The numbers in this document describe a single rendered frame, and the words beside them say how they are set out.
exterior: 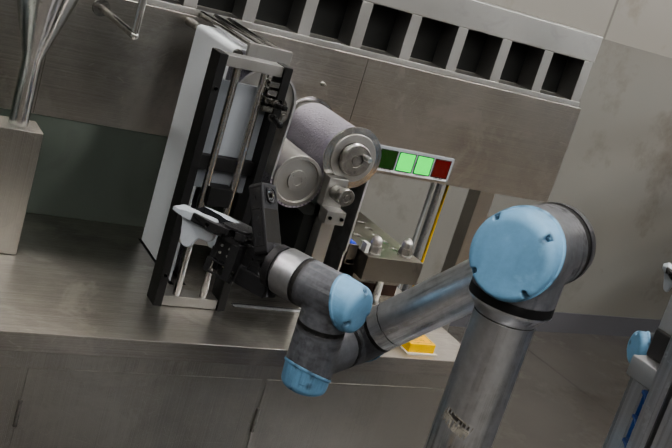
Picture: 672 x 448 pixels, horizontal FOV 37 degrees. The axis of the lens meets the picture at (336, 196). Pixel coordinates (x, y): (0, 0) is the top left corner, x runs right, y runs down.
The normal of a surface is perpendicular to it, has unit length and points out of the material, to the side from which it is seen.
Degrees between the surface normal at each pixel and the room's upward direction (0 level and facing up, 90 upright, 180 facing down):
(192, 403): 90
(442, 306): 104
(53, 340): 90
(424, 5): 90
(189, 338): 0
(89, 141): 90
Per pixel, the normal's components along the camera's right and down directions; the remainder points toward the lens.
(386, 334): -0.36, 0.39
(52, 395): 0.43, 0.35
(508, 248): -0.50, -0.07
